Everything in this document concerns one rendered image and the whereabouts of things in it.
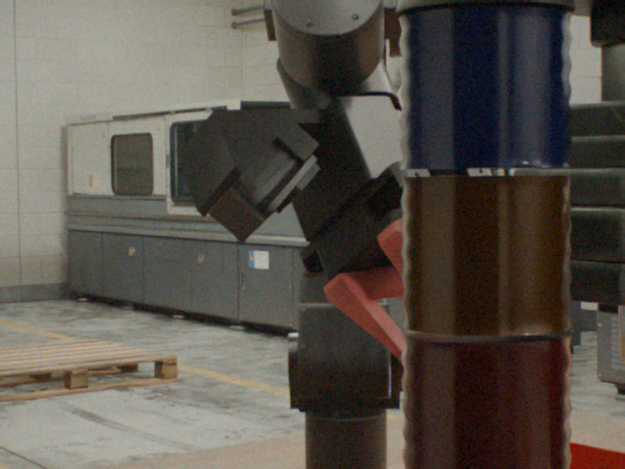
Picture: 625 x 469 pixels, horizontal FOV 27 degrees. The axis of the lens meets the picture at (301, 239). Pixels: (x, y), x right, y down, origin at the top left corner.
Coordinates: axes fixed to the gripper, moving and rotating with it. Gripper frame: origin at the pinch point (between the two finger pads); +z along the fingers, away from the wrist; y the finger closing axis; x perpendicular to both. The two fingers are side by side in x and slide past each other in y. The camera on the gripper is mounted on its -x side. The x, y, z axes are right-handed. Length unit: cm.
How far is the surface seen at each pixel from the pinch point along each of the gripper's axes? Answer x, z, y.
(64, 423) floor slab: 219, -162, -482
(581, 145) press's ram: -4.3, -2.8, 16.5
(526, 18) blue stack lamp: -25.5, 3.8, 32.5
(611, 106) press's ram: -4.2, -3.2, 18.6
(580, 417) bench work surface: 55, -6, -43
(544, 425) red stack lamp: -25.3, 11.3, 28.2
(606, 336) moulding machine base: 461, -124, -369
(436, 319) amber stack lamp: -27.0, 8.5, 28.0
